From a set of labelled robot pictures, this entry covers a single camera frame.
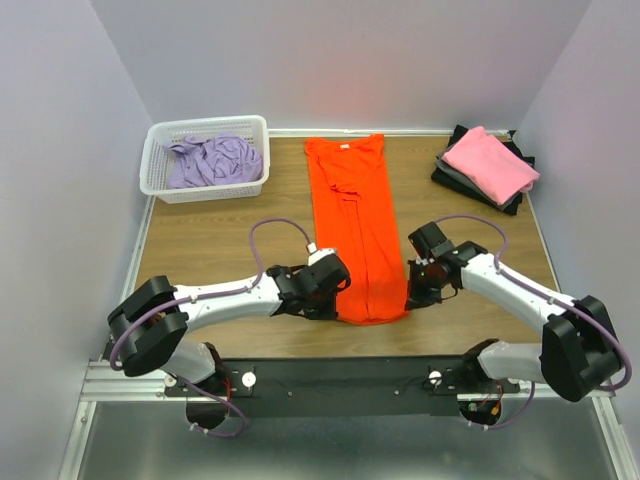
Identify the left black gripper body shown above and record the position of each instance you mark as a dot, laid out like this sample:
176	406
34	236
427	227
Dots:
320	298

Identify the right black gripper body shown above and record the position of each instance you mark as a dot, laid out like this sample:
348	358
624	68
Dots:
431	284

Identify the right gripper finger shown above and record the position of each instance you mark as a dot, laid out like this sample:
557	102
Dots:
416	277
422	300

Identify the orange t-shirt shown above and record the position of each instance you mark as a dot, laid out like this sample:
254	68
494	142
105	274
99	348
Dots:
353	212

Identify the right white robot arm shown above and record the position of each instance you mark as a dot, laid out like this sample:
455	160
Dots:
578	351

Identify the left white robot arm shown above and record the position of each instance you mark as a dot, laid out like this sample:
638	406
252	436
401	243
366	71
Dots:
149	327

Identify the black folded t-shirt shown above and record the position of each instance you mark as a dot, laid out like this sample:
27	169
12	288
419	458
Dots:
460	130

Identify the grey folded t-shirt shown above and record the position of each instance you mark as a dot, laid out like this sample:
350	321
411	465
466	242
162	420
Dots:
447	176

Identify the pink folded t-shirt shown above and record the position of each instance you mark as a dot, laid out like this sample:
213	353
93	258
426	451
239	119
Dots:
490	165

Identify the purple t-shirt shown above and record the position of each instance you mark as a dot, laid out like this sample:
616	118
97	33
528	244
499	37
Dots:
225	159

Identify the white plastic basket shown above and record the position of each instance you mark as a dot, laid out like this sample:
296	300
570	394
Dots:
157	163

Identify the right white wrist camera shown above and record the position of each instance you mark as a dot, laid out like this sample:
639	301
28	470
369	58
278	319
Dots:
421	262

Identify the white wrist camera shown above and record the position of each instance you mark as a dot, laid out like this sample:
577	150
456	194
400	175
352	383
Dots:
315	254
421	262

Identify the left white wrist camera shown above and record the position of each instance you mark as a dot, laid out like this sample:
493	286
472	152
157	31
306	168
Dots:
315	254

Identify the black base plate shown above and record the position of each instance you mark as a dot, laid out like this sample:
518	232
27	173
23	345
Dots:
355	386

